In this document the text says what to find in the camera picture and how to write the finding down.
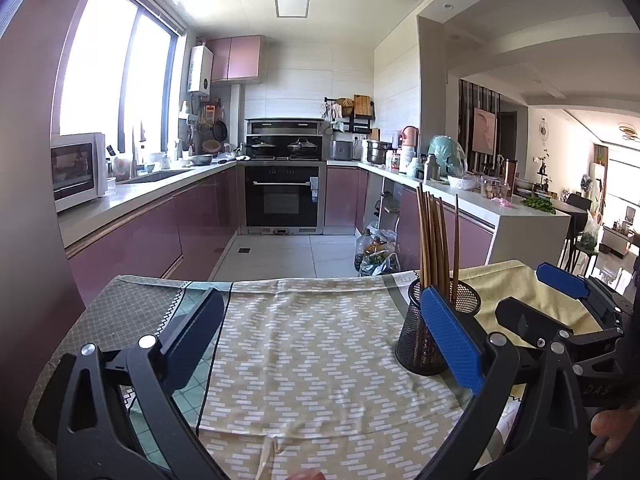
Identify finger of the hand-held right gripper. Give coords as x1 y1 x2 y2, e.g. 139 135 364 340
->
495 297 627 406
536 262 634 331

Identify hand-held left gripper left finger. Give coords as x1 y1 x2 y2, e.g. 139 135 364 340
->
56 287 230 480

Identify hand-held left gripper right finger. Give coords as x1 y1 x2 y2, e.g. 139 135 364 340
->
415 287 592 480

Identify black mesh utensil holder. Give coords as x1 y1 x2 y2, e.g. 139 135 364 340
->
395 277 482 376

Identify bunch of wooden chopsticks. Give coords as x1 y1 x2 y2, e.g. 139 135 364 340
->
416 183 461 306

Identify person's right hand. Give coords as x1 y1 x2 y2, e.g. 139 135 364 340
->
590 407 640 441

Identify yellow cloth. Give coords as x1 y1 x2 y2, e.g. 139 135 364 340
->
457 260 606 411

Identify hanging plastic bag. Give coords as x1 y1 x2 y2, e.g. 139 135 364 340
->
577 210 601 252

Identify grey patterned cloth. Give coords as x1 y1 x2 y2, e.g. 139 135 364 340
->
20 274 203 480

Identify black dining chair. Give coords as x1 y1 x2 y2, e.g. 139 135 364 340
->
562 192 596 271

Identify green leafy vegetables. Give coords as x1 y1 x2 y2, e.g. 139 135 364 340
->
522 196 557 215

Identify pink peninsula base cabinets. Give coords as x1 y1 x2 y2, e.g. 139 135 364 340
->
325 160 572 278

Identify bag of green vegetables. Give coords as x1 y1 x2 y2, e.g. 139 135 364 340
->
360 240 401 277

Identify pink base cabinets with sink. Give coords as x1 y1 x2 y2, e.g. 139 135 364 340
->
57 160 246 306

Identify glass bowl with food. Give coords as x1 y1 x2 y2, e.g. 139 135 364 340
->
480 177 511 200

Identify beige and green patterned tablecloth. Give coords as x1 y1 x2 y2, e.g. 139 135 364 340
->
127 272 526 480

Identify plastic oil bottle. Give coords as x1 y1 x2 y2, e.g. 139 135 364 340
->
354 228 374 272

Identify black built-in oven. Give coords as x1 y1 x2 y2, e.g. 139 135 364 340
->
244 162 327 236

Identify steel kitchen sink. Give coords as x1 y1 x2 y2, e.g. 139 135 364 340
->
127 169 190 185

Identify teal plastic bag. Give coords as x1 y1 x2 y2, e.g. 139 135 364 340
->
428 135 468 177

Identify steel kitchen faucet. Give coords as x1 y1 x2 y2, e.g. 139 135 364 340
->
131 130 147 179

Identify dark slatted partition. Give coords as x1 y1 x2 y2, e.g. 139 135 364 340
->
459 79 502 173

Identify steel stockpot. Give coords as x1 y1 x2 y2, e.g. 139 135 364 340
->
366 140 393 165

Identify black lidded wok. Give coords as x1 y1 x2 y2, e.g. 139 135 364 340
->
246 138 278 159
286 137 319 158

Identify white countertop oven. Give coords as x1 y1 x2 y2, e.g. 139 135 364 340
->
50 132 108 213

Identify black range hood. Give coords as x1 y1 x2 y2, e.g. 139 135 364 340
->
245 117 327 137

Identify white water heater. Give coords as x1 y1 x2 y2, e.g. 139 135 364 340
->
188 45 213 95

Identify kitchen window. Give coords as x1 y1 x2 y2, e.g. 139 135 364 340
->
57 0 190 143

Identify ceiling light panel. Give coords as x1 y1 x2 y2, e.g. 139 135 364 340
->
273 0 312 19

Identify pink wall picture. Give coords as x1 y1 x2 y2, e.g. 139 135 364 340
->
472 107 497 153

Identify black wall rack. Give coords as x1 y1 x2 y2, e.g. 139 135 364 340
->
322 94 376 135

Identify pink wall cabinet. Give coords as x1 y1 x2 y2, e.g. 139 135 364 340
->
205 35 267 84

